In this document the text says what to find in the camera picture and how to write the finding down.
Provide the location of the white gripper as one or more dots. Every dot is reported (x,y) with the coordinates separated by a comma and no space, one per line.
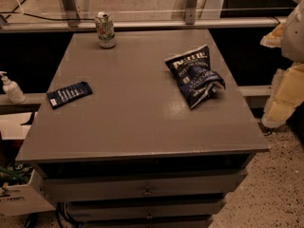
(294,37)

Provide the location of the blue kettle chip bag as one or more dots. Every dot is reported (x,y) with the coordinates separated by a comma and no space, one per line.
(192,71)

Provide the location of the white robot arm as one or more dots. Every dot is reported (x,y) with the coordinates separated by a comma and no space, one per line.
(287,88)

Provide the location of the blue rxbar blueberry bar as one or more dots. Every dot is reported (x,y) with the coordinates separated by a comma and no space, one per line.
(68,94)

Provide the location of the grey drawer cabinet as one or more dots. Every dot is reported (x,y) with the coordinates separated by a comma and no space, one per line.
(134,154)

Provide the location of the white green soda can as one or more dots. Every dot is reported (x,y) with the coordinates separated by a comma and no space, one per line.
(105,30)

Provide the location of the white pump lotion bottle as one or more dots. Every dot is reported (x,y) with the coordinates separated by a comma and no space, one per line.
(12,89)

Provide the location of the white cardboard box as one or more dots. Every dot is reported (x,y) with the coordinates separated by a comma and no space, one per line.
(25,199)

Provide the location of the metal window frame rail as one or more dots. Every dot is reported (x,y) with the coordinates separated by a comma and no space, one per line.
(221,23)

